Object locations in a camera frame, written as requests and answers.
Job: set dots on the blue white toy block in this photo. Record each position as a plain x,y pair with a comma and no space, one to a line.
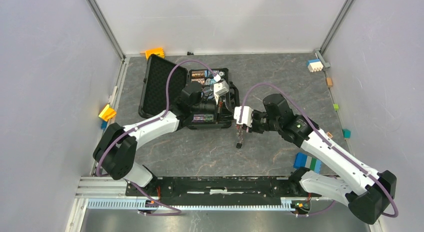
315,65

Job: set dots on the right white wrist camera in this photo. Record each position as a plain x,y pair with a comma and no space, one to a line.
243,115

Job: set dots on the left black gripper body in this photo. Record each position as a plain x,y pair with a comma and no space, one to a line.
221,107

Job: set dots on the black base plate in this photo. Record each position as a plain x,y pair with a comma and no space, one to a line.
229,190

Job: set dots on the yellow orange toy block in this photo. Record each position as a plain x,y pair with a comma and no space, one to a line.
107,113

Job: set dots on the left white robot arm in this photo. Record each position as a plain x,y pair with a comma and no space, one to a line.
116,150

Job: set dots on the small blue block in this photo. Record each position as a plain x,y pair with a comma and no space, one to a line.
104,125

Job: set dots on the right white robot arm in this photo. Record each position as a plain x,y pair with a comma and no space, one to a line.
364,190

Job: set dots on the small wooden cube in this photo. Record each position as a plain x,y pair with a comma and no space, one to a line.
329,82

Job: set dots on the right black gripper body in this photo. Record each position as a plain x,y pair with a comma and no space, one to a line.
260,122

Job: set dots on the white cable comb rail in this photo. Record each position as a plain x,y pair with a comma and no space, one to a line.
144,204

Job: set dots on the red keyring carabiner with rings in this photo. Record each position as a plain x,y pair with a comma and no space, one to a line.
240,139

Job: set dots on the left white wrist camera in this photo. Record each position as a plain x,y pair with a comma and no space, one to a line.
219,89

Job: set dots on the blue green brick stack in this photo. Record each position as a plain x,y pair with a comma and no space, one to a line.
303,160

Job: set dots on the black poker chip case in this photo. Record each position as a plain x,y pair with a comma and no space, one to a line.
156,81

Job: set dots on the teal cube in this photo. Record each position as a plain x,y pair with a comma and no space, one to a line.
346,133

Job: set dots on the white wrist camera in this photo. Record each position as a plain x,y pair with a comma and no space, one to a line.
219,89
243,115

